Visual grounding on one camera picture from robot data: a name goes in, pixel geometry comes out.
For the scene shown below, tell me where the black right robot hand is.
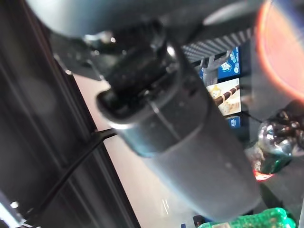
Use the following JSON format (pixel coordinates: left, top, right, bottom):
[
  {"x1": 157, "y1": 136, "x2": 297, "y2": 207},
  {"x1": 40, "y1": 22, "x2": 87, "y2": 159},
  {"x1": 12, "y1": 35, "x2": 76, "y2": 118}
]
[{"x1": 26, "y1": 0, "x2": 266, "y2": 221}]

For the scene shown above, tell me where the cola bottle red label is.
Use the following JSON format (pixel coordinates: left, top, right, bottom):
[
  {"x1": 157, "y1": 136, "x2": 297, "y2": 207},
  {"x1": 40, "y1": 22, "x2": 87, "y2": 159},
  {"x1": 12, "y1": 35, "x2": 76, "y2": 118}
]
[{"x1": 246, "y1": 0, "x2": 304, "y2": 182}]

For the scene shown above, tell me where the green soda bottle yellow cap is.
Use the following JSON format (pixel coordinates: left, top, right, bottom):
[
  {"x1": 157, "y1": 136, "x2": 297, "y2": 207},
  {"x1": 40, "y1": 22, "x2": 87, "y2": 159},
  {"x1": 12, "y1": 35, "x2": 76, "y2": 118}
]
[{"x1": 199, "y1": 208, "x2": 297, "y2": 228}]

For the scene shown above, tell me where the dark grey metal shelf board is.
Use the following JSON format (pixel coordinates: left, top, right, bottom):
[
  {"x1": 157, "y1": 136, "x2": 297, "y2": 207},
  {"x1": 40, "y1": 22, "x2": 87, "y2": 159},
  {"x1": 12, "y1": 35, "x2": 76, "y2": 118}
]
[{"x1": 0, "y1": 133, "x2": 138, "y2": 228}]

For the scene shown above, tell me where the thin black shelf cable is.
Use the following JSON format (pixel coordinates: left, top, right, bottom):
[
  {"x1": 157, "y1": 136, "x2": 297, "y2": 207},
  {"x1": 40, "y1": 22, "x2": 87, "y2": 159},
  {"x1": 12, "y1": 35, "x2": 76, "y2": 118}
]
[{"x1": 29, "y1": 132, "x2": 117, "y2": 223}]

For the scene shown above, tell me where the grey shelf board clear rail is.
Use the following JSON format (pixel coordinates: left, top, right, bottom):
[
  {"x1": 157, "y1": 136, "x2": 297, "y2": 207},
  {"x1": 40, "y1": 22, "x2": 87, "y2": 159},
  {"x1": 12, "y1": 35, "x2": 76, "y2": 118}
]
[{"x1": 0, "y1": 0, "x2": 95, "y2": 143}]

